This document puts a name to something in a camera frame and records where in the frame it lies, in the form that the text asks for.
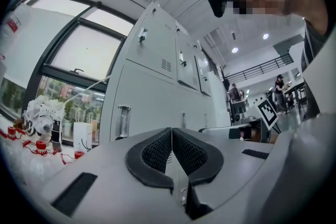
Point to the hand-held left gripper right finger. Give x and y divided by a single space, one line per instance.
236 178

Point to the black mezzanine railing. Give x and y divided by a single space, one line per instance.
262 67

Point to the white paper bag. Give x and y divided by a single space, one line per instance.
82 136

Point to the white refrigerator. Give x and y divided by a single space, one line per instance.
220 102

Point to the clear water jug red cap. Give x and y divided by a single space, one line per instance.
40 145
78 154
11 132

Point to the large clear dispenser water bottle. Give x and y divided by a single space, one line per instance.
15 34

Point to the round ceiling light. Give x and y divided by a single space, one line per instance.
265 36
234 50

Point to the black head camera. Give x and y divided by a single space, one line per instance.
215 1

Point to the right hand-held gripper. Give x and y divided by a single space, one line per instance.
267 112

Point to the black window frame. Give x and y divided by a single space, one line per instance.
52 42

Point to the person's grey t-shirt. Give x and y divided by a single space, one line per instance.
312 42

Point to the black thermos bottle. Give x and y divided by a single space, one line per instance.
56 136

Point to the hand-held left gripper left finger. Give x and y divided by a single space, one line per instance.
118 191

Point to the brown plush toy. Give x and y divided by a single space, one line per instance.
18 123

